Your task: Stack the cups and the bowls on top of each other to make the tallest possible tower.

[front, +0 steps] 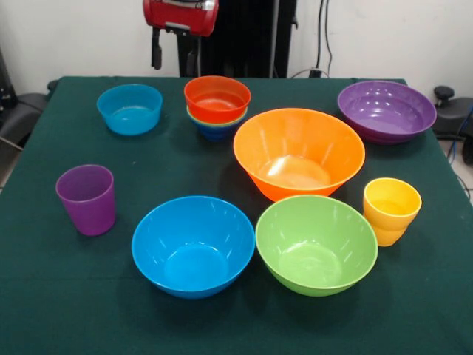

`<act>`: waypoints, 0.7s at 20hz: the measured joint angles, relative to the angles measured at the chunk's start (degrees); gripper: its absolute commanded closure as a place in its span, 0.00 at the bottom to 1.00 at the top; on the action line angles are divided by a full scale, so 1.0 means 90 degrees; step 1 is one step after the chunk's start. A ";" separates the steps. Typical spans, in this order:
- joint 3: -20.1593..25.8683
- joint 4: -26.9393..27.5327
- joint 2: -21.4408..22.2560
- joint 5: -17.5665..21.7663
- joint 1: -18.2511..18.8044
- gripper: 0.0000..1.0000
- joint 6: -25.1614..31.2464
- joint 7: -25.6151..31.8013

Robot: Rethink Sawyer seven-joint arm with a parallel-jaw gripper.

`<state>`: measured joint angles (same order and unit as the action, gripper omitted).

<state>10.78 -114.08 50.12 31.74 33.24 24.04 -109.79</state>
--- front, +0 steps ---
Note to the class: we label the large purple bowl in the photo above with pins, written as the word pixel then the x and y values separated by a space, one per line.
pixel 388 107

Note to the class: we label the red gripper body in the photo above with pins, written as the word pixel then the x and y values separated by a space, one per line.
pixel 181 18

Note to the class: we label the light blue small bowl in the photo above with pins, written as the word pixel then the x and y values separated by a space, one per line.
pixel 125 111

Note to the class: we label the purple cup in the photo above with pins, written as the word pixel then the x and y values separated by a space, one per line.
pixel 88 211

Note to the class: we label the large green bowl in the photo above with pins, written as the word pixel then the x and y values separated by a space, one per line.
pixel 314 240

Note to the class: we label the red small bowl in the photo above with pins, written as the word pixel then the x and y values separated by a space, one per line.
pixel 207 90

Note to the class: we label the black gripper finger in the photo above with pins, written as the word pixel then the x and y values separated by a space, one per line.
pixel 191 63
pixel 156 55

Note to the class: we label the black pedestal leg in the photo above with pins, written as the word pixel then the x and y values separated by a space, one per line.
pixel 447 118
pixel 22 111

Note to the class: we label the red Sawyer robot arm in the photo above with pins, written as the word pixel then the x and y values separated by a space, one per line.
pixel 184 3

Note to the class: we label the large orange bowl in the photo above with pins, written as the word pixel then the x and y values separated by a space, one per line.
pixel 299 137

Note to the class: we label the dark green tablecloth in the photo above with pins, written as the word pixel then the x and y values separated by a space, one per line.
pixel 74 296

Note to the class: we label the small green bowl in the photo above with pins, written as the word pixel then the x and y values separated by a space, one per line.
pixel 240 120

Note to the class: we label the large blue bowl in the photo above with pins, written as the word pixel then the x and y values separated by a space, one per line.
pixel 192 244

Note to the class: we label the dark blue small bowl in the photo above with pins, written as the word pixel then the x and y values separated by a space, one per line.
pixel 216 133

